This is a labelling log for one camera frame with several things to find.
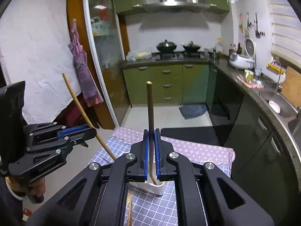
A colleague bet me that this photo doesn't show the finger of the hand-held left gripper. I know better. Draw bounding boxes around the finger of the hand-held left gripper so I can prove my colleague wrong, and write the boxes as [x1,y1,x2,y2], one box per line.
[23,122,94,144]
[26,129,97,162]

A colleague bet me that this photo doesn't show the pale food bag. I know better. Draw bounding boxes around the pale food bag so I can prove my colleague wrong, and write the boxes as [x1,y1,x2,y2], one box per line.
[134,50,152,60]

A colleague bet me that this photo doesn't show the black hanging spatula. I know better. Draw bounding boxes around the black hanging spatula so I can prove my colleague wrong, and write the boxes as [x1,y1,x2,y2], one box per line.
[255,12,261,39]

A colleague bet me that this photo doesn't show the white bowl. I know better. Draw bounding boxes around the white bowl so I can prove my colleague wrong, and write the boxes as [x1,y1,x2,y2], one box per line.
[268,100,281,112]

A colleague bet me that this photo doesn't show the pink checked apron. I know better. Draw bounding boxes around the pink checked apron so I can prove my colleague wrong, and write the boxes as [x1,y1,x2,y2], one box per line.
[68,19,104,107]

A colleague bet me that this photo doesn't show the steel double sink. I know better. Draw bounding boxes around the steel double sink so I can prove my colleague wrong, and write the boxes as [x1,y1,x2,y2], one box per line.
[259,91,301,146]

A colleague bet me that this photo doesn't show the green lower cabinets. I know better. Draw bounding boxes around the green lower cabinets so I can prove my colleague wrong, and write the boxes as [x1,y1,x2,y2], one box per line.
[121,61,211,105]

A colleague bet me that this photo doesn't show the black gas stove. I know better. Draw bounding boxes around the black gas stove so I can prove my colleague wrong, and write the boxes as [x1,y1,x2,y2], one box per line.
[152,51,207,60]

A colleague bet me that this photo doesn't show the light tan chopstick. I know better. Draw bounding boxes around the light tan chopstick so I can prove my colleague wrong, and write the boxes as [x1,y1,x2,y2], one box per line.
[62,73,117,161]

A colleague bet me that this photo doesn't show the pink hanging utensil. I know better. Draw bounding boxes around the pink hanging utensil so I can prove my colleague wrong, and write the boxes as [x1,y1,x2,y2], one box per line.
[238,13,244,38]

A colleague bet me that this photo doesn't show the white rice cooker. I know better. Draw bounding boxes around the white rice cooker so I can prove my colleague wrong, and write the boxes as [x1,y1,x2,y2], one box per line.
[229,38,257,70]

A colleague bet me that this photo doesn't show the cooking oil bottle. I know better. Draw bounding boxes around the cooking oil bottle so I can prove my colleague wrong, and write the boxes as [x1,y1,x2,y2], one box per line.
[215,37,224,54]

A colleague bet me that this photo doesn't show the wooden cutting board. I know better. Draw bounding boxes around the wooden cutting board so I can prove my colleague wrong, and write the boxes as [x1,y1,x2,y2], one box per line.
[281,66,301,102]

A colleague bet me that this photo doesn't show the blue checked tablecloth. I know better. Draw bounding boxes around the blue checked tablecloth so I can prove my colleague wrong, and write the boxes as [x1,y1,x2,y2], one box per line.
[90,137,233,226]

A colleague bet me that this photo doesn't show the glass sliding door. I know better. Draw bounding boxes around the glass sliding door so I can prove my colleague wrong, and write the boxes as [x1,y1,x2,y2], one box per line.
[82,0,132,128]

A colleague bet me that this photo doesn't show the white window blind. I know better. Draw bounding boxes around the white window blind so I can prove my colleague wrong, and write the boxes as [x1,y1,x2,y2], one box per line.
[265,0,301,62]

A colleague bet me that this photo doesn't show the person's left hand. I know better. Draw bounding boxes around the person's left hand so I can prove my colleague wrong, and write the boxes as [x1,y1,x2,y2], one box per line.
[29,177,46,197]

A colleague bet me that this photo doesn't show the black wok with lid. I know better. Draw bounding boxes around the black wok with lid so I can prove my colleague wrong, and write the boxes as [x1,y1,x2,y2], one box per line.
[156,40,177,52]
[182,41,202,52]

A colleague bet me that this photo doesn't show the purple patterned cloth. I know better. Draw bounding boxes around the purple patterned cloth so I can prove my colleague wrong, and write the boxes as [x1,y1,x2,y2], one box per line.
[110,127,236,167]

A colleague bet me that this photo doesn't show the yellow sponge rack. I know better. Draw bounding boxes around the yellow sponge rack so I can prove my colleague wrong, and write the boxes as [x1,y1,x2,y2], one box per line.
[266,61,286,76]

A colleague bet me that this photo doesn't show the white hanging sheet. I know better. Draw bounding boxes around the white hanging sheet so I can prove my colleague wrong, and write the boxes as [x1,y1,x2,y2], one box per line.
[0,0,81,125]

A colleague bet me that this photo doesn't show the dark lower cabinets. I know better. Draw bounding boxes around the dark lower cabinets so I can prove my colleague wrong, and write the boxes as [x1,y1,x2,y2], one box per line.
[207,63,301,226]

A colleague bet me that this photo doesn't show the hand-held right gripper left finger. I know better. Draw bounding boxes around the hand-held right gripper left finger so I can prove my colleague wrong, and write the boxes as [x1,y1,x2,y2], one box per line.
[26,128,150,226]

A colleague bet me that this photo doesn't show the white utensil holder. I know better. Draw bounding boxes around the white utensil holder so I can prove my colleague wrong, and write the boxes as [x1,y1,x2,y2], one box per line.
[129,160,165,196]

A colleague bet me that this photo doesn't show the pink dish cloth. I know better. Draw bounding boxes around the pink dish cloth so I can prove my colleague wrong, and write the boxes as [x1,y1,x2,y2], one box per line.
[236,75,264,89]

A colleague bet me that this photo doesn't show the thin steel faucet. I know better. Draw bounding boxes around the thin steel faucet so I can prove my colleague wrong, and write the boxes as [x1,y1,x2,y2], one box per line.
[270,61,284,93]

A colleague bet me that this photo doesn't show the blue floor mat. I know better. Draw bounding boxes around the blue floor mat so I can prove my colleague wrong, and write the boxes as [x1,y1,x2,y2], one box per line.
[179,104,208,120]

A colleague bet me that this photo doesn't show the dark chair with red cloth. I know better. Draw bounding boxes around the dark chair with red cloth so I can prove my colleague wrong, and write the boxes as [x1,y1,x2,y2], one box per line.
[59,94,100,130]

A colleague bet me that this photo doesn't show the bundle of wooden chopsticks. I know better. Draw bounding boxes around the bundle of wooden chopsticks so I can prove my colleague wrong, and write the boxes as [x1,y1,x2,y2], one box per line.
[126,189,135,226]

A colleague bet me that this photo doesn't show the dark brown chopstick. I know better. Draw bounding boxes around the dark brown chopstick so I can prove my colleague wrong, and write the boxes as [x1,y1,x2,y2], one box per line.
[146,81,157,186]

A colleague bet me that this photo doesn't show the hanging ladle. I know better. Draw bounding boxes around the hanging ladle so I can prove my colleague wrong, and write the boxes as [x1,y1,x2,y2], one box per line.
[245,12,252,38]

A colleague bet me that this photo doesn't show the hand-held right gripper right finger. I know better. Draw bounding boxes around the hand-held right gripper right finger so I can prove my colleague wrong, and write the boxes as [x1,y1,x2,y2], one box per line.
[154,128,274,226]

